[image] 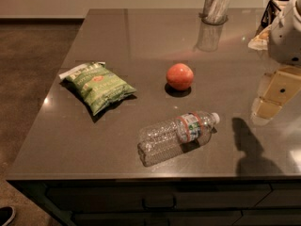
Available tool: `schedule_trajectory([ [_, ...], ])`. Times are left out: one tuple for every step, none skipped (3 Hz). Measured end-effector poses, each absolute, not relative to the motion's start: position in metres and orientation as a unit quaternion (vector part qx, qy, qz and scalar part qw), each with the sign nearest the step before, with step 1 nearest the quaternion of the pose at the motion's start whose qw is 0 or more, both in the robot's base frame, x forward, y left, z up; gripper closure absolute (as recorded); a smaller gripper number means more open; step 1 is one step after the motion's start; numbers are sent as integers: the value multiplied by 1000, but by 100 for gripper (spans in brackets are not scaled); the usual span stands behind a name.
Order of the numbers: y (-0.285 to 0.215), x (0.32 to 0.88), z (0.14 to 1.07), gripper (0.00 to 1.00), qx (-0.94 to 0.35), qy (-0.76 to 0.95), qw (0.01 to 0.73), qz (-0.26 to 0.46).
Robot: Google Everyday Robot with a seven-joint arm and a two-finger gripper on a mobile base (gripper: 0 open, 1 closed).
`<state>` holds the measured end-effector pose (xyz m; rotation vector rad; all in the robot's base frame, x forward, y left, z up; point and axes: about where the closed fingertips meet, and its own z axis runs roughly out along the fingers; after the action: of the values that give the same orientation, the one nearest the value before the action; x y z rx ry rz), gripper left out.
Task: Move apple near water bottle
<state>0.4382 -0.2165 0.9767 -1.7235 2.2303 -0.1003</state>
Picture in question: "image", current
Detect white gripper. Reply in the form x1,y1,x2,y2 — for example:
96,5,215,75
251,0,301,125

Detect red apple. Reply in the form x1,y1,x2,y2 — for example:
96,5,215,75
166,63,194,91

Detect clear plastic water bottle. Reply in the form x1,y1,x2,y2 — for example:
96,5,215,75
137,111,220,167

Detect snack packet by basket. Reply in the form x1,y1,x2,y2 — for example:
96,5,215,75
248,26,270,51

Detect green chip bag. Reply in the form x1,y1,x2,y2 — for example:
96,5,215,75
59,62,136,116

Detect black shoe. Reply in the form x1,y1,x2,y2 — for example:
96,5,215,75
0,206,16,226

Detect black wire basket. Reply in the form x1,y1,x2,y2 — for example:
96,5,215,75
261,0,289,28

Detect black drawer handle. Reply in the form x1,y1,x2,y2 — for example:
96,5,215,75
142,194,177,210

